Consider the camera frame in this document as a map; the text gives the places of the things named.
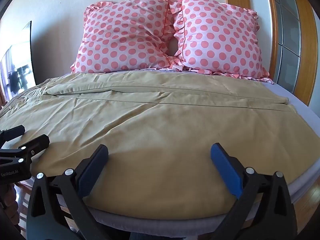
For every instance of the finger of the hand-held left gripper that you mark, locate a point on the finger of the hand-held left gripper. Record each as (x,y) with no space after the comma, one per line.
(37,143)
(15,130)

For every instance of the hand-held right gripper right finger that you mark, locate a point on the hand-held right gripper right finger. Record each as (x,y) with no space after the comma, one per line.
(226,171)

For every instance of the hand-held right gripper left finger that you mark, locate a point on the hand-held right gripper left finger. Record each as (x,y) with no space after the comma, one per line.
(93,170)

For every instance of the tan quilt cover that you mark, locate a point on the tan quilt cover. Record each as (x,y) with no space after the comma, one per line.
(150,130)

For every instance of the bed with lavender sheet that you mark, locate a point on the bed with lavender sheet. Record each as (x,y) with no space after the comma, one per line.
(303,140)

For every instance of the pink polka dot pillow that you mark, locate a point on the pink polka dot pillow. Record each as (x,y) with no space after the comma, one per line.
(120,35)
(220,35)

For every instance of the wooden framed glass door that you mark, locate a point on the wooden framed glass door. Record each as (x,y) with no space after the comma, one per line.
(287,35)

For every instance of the leaning wall poster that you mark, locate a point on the leaning wall poster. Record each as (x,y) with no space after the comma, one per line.
(18,62)

